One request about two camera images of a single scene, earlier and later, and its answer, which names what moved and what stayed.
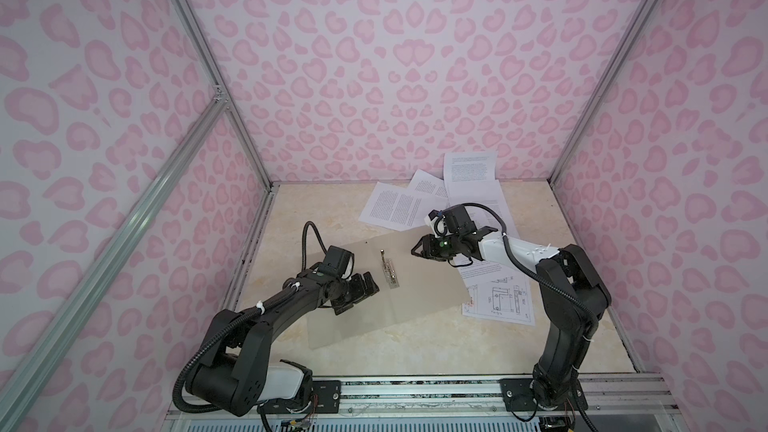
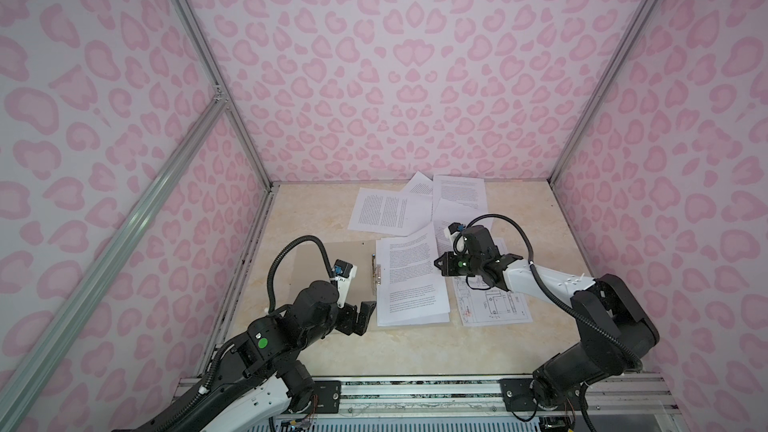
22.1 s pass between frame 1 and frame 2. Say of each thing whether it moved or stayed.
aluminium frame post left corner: stayed
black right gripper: moved
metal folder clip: moved
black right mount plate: stayed
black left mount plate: stayed
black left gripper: moved
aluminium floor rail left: stayed
